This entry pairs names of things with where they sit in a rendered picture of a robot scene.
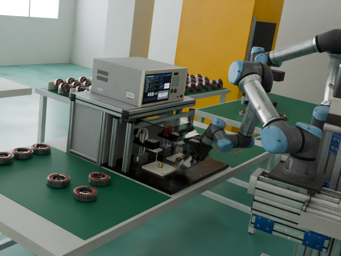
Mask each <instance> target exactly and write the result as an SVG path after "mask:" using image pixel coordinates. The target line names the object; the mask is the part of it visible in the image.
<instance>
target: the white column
mask: <svg viewBox="0 0 341 256"><path fill-rule="evenodd" d="M154 4H155V0H108V11H107V21H106V32H105V43H104V53H103V58H112V57H143V58H148V53H149V45H150V36H151V28H152V20H153V12H154Z"/></svg>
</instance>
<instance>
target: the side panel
mask: <svg viewBox="0 0 341 256"><path fill-rule="evenodd" d="M106 116H107V113H106V112H103V111H100V110H97V109H94V108H91V107H88V106H85V105H82V104H79V103H76V102H73V101H70V110H69V123H68V131H67V144H66V153H69V154H71V155H73V156H76V157H78V158H80V159H83V160H85V161H87V162H90V163H92V164H94V165H97V166H99V167H101V166H104V164H102V163H101V162H102V156H103V146H104V136H105V126H106Z"/></svg>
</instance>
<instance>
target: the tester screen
mask: <svg viewBox="0 0 341 256"><path fill-rule="evenodd" d="M170 80H171V74H164V75H153V76H146V80H145V89H144V97H143V103H147V102H153V101H159V100H157V98H158V92H159V91H164V90H169V88H165V89H159V85H160V84H166V83H169V84H170ZM149 92H154V96H151V97H147V95H148V93H149ZM152 97H157V98H156V100H150V101H144V99H146V98H152ZM167 99H168V98H167ZM160 100H166V99H160Z"/></svg>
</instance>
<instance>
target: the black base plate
mask: <svg viewBox="0 0 341 256"><path fill-rule="evenodd" d="M178 150H179V147H178V146H175V147H174V146H172V147H171V152H170V154H167V155H164V156H163V155H161V154H158V155H157V161H159V162H162V163H165V164H167V165H170V166H172V167H175V168H178V170H177V171H175V172H172V173H170V174H168V175H165V176H160V175H158V174H155V173H153V172H150V171H148V170H145V169H143V168H142V166H144V165H147V164H150V163H153V162H155V160H156V152H153V151H150V150H145V152H147V153H148V161H147V162H145V163H142V164H138V163H135V162H133V157H134V154H133V155H131V157H130V166H129V172H126V173H125V172H122V163H123V158H120V159H117V160H116V165H115V166H113V167H111V166H108V164H109V162H107V163H104V167H105V168H107V169H110V170H112V171H115V172H117V173H119V174H122V175H124V176H126V177H129V178H131V179H133V180H136V181H138V182H141V183H143V184H145V185H148V186H150V187H152V188H155V189H157V190H159V191H162V192H164V193H166V194H169V195H173V194H175V193H177V192H179V191H181V190H183V189H185V188H187V187H189V186H191V185H193V184H195V183H198V182H200V181H202V180H204V179H206V178H208V177H210V176H212V175H214V174H216V173H218V172H220V171H223V170H225V169H227V168H228V166H229V164H226V163H223V162H220V161H217V160H215V159H212V158H209V157H207V158H206V159H205V160H204V161H202V162H201V161H200V163H195V164H194V167H192V168H181V167H177V166H176V165H175V163H174V162H172V161H169V160H167V159H166V158H167V157H169V156H172V155H175V154H178ZM188 152H189V150H188V151H185V150H183V148H180V152H179V153H182V154H185V155H186V154H187V153H188Z"/></svg>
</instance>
